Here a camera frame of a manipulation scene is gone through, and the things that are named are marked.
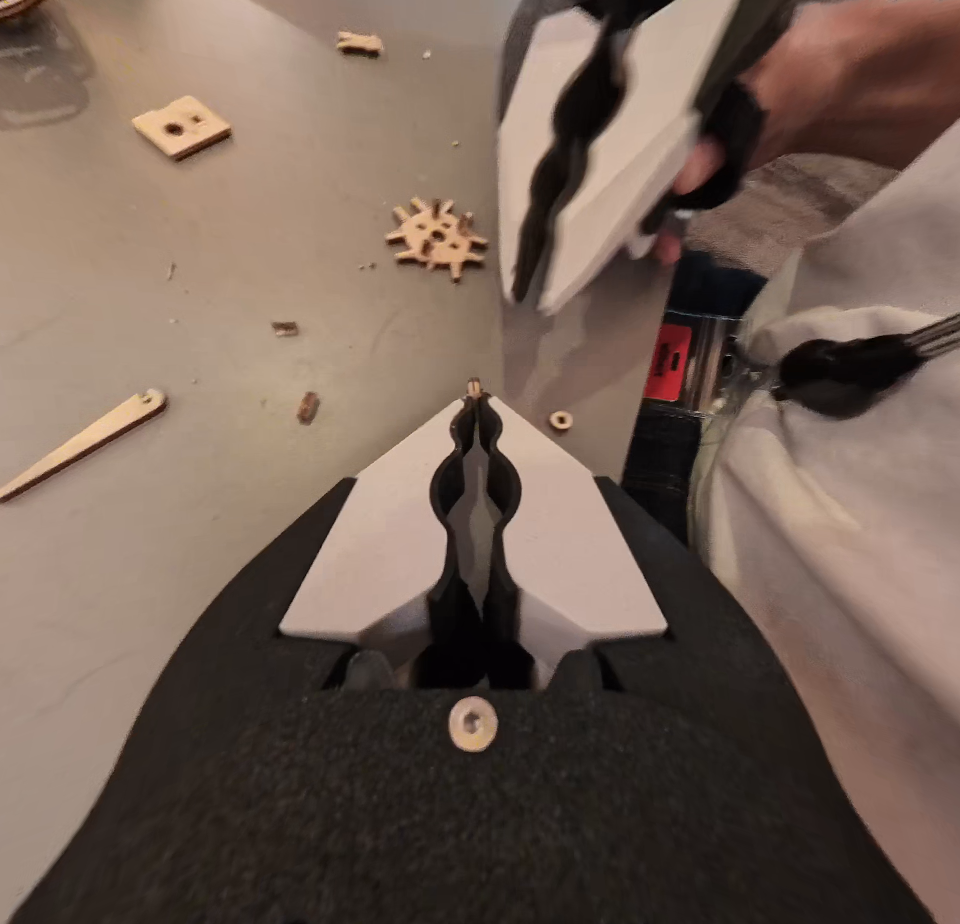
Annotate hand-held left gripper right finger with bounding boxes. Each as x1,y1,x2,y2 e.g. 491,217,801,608
478,395,669,671

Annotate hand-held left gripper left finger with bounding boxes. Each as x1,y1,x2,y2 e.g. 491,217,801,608
279,395,477,685

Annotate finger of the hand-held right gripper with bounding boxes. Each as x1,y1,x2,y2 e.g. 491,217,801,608
495,5,624,304
536,0,753,317

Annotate grey desk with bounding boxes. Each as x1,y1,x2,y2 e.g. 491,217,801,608
0,0,676,924

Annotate person's right hand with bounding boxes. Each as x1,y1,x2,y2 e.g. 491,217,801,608
652,0,912,265

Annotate person's dark pants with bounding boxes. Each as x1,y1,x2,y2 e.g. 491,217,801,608
622,252,768,546

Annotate wooden gear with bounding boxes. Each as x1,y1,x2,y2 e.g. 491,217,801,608
384,198,490,283

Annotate silver pack with red label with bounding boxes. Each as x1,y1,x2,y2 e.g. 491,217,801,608
641,309,755,415

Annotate person's white shirt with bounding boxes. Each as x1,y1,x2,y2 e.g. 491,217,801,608
690,114,960,924

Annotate wooden wedge piece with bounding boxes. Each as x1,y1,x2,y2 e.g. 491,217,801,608
0,388,169,503

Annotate square wooden piece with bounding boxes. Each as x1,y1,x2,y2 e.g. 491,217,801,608
132,96,233,163

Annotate black plug with grey cable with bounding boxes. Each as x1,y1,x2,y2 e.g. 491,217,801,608
772,312,960,420

